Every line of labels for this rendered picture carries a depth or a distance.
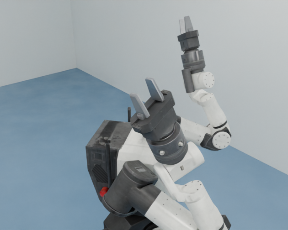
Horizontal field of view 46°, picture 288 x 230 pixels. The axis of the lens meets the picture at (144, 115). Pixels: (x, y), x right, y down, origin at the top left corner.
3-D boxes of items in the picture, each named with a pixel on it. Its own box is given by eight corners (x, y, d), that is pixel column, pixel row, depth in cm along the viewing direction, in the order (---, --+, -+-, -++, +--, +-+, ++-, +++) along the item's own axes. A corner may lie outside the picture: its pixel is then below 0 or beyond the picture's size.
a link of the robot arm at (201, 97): (204, 69, 135) (218, 97, 140) (188, 72, 143) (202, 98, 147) (195, 78, 132) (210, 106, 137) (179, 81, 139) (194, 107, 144)
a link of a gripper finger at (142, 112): (140, 94, 69) (150, 116, 73) (129, 91, 72) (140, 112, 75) (135, 99, 69) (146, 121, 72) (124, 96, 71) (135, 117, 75)
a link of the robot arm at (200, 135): (221, 159, 143) (174, 142, 138) (212, 146, 155) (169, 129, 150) (234, 136, 140) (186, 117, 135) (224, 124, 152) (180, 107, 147)
